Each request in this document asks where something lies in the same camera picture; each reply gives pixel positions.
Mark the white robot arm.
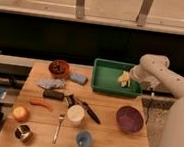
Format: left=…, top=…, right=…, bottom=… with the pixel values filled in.
left=129, top=54, right=184, bottom=147

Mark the purple bowl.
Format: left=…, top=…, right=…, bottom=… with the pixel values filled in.
left=115, top=105, right=144, bottom=134

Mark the silver fork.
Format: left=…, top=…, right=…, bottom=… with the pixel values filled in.
left=53, top=114, right=65, bottom=144

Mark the yellow banana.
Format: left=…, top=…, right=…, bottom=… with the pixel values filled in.
left=120, top=72, right=131, bottom=88

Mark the black handled knife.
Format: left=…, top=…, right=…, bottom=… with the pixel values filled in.
left=78, top=100, right=101, bottom=124

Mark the green plastic tray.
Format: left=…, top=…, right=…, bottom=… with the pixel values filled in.
left=91, top=59, right=142, bottom=98

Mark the black rectangular block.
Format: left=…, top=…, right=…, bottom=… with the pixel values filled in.
left=43, top=90, right=65, bottom=100

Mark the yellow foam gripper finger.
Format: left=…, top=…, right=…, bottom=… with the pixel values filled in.
left=118, top=71, right=131, bottom=87

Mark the blue cup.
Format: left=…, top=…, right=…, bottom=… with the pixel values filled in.
left=75, top=130, right=93, bottom=147

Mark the red bowl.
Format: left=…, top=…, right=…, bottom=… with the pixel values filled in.
left=49, top=60, right=70, bottom=79

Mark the crumpled grey cloth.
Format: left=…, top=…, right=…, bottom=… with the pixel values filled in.
left=38, top=78, right=65, bottom=90

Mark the red yellow apple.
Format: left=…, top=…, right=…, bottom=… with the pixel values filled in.
left=12, top=106, right=29, bottom=122

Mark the black metal can opener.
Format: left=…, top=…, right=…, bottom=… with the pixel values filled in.
left=65, top=94, right=77, bottom=108

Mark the small metal tin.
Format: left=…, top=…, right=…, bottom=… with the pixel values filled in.
left=14, top=124, right=33, bottom=142

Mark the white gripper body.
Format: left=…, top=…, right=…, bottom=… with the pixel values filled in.
left=130, top=65, right=142, bottom=82

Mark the white plastic cup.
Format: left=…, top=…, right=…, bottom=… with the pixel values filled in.
left=67, top=105, right=85, bottom=126

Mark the blue sponge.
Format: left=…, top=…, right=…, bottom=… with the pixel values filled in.
left=70, top=73, right=88, bottom=85

